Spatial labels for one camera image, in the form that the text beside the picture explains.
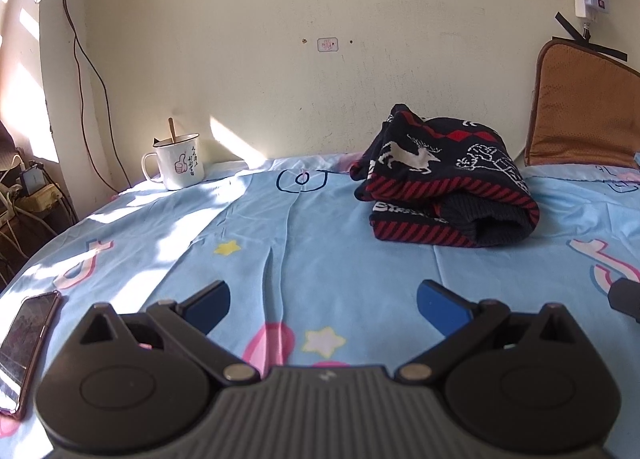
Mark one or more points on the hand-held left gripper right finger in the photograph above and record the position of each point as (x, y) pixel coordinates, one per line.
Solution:
(440, 308)

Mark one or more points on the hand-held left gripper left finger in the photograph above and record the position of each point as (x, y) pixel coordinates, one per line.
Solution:
(210, 306)

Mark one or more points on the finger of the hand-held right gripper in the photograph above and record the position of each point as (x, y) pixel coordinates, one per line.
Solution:
(625, 296)

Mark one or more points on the dark reindeer pattern sweater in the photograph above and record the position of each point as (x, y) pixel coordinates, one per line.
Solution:
(450, 189)

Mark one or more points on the blue cartoon print bedsheet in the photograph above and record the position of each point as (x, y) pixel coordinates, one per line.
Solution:
(325, 249)

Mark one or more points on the white enamel mug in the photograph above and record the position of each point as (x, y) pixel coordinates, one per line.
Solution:
(180, 164)

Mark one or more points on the wooden spoon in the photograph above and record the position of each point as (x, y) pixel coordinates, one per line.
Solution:
(172, 131)

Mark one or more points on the smartphone with pink case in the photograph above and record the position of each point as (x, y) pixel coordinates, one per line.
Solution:
(25, 339)

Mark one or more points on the brown seat cushion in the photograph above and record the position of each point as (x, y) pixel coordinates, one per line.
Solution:
(580, 109)

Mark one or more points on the beige power strip with plugs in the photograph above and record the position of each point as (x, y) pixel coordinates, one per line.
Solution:
(40, 196)

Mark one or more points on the black tape strip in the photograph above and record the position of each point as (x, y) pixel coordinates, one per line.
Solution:
(600, 50)

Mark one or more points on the small pink wall sticker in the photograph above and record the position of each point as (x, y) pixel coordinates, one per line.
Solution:
(328, 44)

